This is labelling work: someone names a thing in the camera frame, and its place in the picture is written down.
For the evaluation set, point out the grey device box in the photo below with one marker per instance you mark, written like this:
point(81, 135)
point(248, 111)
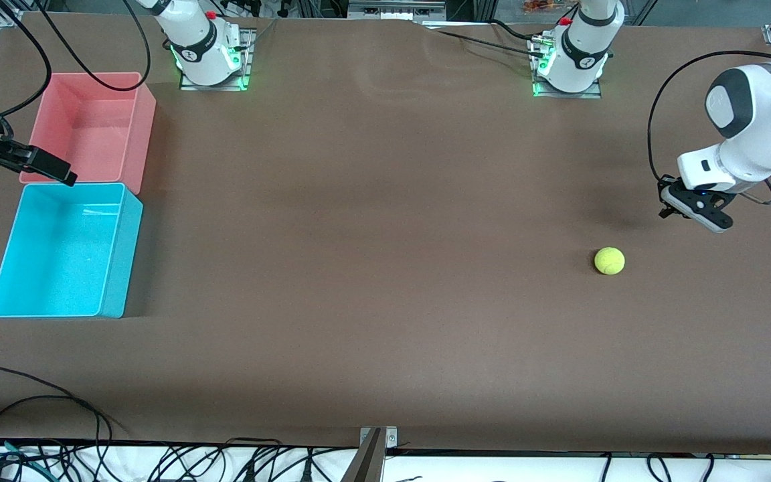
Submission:
point(395, 8)

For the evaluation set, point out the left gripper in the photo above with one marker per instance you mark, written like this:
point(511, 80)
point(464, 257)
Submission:
point(665, 213)

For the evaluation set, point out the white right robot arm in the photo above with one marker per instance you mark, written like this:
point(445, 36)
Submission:
point(205, 53)

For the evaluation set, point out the yellow tennis ball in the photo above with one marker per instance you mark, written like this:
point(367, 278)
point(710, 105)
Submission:
point(610, 261)

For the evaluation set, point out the pink plastic bin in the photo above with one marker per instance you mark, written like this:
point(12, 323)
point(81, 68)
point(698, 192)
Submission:
point(91, 134)

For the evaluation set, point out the grey metal post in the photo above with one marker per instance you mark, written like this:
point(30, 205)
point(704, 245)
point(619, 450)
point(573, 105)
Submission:
point(365, 465)

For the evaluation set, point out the blue plastic bin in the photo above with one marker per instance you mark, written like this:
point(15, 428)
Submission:
point(57, 254)

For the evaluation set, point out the silver mounting plate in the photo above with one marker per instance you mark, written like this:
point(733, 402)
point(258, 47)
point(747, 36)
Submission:
point(391, 436)

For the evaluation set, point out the brown table cover sheet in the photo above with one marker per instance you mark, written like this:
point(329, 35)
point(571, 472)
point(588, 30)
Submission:
point(385, 268)

